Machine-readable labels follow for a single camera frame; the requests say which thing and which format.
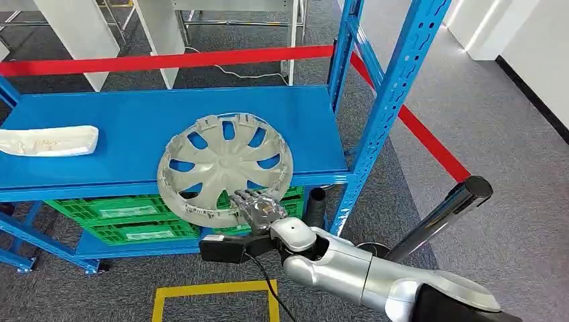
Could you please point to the steel table frame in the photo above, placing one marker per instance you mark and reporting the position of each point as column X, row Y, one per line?
column 240, row 21

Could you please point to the white plastic trim part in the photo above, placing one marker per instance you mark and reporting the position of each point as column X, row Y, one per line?
column 49, row 141

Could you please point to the red barrier belt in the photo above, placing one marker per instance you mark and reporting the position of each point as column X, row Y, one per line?
column 155, row 61
column 426, row 140

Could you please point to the silver plastic wheel hubcap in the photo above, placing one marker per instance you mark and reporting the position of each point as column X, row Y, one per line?
column 222, row 166

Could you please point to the black ribbed tube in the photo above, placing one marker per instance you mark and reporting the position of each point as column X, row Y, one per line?
column 314, row 209

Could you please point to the white panel leg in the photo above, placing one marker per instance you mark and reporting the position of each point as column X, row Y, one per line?
column 80, row 40
column 160, row 40

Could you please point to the green plastic crate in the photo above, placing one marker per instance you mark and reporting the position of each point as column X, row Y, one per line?
column 142, row 233
column 293, row 202
column 115, row 211

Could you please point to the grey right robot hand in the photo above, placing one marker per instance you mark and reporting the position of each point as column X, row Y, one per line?
column 262, row 211

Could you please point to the blue metal shelf rack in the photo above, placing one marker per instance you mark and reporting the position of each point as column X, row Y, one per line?
column 111, row 133

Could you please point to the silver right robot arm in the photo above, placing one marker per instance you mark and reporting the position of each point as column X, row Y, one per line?
column 342, row 266

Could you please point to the chrome stanchion post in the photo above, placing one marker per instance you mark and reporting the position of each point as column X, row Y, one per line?
column 449, row 209

